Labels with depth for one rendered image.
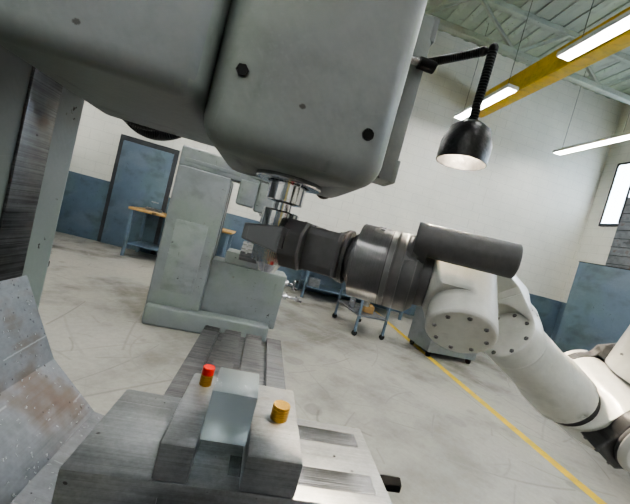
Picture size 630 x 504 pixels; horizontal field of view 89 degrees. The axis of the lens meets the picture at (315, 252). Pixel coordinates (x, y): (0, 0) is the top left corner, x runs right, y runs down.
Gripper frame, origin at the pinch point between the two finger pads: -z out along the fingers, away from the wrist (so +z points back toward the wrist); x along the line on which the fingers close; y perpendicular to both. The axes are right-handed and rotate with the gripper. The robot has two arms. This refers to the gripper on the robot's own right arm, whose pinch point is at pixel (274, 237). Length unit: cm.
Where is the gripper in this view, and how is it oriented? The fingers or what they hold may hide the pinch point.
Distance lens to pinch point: 41.8
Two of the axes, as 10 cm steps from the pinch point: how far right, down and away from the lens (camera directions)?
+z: 9.3, 2.5, -2.7
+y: -2.5, 9.7, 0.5
